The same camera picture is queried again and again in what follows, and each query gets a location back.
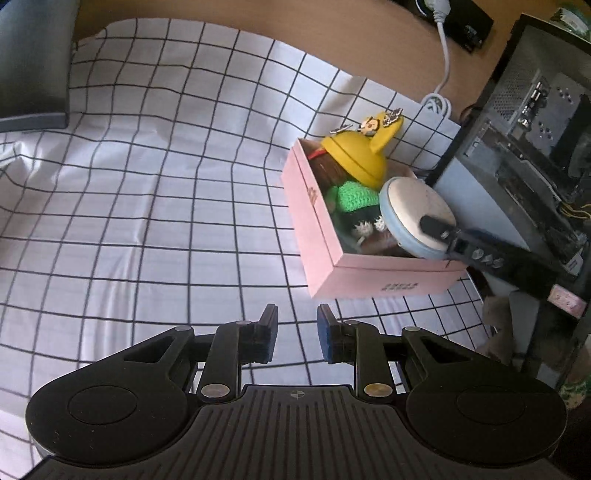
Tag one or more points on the yellow hat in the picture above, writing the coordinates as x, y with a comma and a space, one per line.
358, 157

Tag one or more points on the black computer case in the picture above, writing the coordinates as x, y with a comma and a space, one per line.
531, 138

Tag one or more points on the black power strip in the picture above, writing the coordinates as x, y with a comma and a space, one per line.
466, 25

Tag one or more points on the crochet doll green body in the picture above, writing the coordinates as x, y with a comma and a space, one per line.
355, 196

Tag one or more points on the round cream blue cushion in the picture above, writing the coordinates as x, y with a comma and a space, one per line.
411, 203

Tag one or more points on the white green container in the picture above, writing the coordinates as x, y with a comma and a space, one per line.
572, 18

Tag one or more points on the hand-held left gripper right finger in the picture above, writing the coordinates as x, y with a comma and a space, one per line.
327, 337

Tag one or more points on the dark grey case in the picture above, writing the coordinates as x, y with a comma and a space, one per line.
32, 69

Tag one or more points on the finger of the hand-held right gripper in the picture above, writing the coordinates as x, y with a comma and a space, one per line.
436, 226

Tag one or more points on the pink box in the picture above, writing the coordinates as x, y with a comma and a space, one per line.
318, 240

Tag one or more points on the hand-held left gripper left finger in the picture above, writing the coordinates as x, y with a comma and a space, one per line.
268, 337

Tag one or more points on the white checked cloth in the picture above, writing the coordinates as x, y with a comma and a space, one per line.
138, 184

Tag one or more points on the green patterned cloth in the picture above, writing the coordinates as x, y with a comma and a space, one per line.
577, 387

